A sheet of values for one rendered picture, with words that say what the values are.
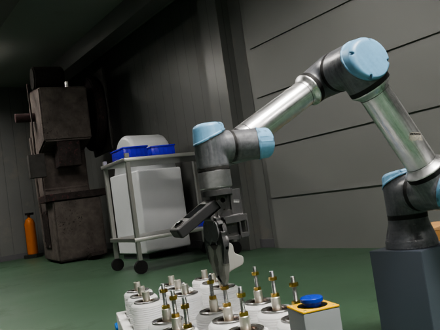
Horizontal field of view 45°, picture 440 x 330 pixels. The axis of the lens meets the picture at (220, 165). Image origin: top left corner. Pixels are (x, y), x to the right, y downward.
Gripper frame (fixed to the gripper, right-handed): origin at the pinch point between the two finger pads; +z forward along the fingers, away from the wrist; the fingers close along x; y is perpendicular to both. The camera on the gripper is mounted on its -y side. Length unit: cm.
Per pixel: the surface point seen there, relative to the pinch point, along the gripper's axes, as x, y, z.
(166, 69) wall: 444, 198, -171
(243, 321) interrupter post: -12.4, -2.6, 7.2
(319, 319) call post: -33.2, 0.5, 4.6
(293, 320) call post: -27.8, -1.3, 5.1
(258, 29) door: 273, 213, -158
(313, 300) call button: -31.7, 1.0, 1.6
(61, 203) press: 541, 82, -36
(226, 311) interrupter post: -0.9, -0.1, 7.2
